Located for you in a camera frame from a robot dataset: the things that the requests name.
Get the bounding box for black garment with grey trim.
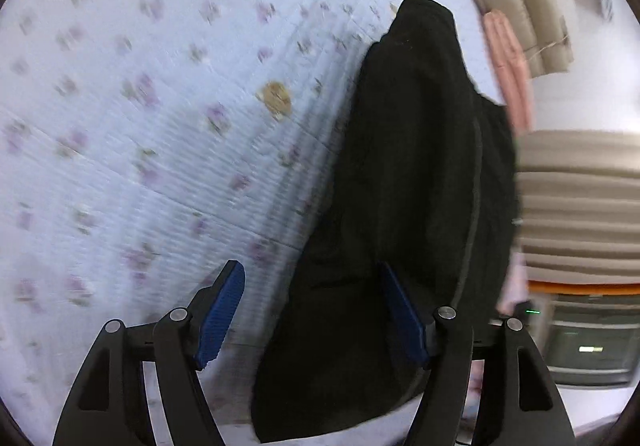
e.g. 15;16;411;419
250;0;518;443

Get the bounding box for grey appliance with green light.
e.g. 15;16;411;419
514;294;639;388

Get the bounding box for pink floral pillow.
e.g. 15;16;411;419
497;249;529;316

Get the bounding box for beige pleated curtain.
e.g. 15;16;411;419
516;131;639;284

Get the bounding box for lavender floral quilted bedspread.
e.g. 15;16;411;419
1;0;500;445

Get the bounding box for folded pink blanket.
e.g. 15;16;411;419
483;9;534;137

